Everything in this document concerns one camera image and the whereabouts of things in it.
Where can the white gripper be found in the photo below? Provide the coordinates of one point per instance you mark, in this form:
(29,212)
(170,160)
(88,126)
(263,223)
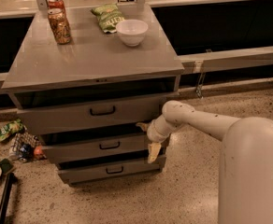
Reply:
(152,133)

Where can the green sponge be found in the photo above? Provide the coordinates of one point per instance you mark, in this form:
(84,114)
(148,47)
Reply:
(6,166)

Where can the black stand leg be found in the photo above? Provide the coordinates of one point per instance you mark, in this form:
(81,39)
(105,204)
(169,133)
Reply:
(11,179)

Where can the grey railing beam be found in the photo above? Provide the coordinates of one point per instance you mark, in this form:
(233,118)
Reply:
(226,60)

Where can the white bowl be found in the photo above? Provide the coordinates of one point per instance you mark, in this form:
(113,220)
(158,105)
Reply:
(132,32)

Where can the grey bottom drawer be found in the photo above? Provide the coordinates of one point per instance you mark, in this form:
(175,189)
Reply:
(109,170)

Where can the gold soda can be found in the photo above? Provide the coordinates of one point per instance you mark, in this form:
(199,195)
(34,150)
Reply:
(59,26)

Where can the blue can in basket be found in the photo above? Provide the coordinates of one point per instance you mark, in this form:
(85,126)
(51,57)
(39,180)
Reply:
(26,152)

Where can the red soda can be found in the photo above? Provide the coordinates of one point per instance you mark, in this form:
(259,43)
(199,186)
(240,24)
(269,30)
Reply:
(56,6)

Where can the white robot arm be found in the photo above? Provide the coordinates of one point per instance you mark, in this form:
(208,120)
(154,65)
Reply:
(245,193)

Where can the grey drawer cabinet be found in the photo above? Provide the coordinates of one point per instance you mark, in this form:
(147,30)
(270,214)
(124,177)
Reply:
(95,66)

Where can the orange fruit in basket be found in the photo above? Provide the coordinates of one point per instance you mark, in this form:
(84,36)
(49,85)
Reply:
(38,153)

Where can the grey top drawer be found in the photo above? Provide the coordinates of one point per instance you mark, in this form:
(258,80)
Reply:
(81,116)

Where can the green chip bag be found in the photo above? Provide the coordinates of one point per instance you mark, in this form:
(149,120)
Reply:
(108,17)

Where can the green snack bag on floor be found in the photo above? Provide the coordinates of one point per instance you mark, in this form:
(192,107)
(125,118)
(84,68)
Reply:
(10,128)

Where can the grey drawer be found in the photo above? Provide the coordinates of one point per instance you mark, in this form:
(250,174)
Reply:
(95,148)
(109,170)
(81,116)

